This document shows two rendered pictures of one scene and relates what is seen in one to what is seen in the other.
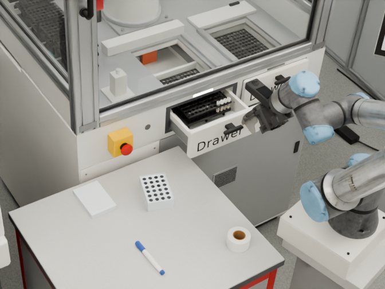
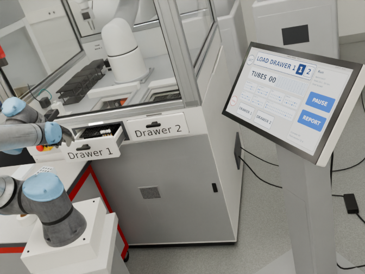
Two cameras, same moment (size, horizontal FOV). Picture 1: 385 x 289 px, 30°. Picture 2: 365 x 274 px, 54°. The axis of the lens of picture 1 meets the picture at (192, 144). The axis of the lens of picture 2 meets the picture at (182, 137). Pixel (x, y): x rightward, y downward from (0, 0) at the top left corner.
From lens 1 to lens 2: 2.25 m
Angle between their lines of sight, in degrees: 47
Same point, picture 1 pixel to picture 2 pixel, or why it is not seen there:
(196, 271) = not seen: outside the picture
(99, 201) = (19, 173)
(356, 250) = (35, 251)
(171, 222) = not seen: hidden behind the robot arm
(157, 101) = (63, 123)
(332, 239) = (37, 237)
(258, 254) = (26, 231)
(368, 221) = (48, 232)
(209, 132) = (72, 147)
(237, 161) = (156, 183)
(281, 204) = (224, 232)
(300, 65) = (174, 117)
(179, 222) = not seen: hidden behind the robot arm
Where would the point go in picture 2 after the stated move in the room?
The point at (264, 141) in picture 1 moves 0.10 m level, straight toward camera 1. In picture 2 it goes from (176, 174) to (160, 184)
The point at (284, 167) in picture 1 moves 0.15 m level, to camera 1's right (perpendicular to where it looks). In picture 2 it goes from (209, 201) to (230, 212)
